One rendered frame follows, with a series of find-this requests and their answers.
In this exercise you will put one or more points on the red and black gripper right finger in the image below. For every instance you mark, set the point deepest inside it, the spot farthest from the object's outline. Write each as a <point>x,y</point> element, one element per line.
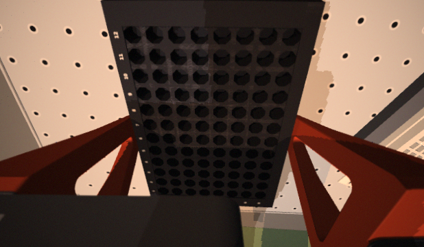
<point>387,196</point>

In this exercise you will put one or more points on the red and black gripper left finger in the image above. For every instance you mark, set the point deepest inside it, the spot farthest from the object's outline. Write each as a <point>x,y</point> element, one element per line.
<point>54,169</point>

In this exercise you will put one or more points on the cream label marked n2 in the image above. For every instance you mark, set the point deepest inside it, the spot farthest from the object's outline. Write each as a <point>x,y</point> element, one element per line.
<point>345,180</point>

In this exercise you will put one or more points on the beige perforated base plate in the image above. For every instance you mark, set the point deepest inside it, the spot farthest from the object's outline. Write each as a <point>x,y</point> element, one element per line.
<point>57,59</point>

